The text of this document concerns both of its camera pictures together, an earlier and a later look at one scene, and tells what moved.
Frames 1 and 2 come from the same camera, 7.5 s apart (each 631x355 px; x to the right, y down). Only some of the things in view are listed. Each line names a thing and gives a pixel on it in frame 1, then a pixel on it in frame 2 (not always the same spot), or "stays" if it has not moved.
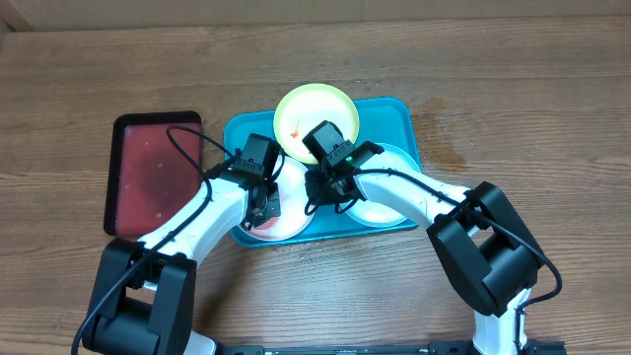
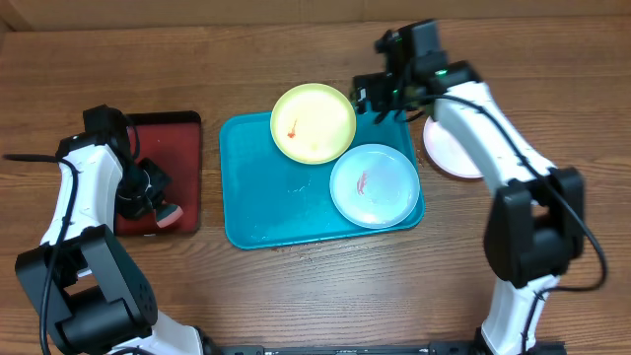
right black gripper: (319, 182) to (377, 91)
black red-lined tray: (153, 166) stays
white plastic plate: (293, 219) to (446, 153)
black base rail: (454, 348) stays
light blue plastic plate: (381, 213) stays
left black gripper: (269, 201) to (133, 208)
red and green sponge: (267, 224) to (168, 214)
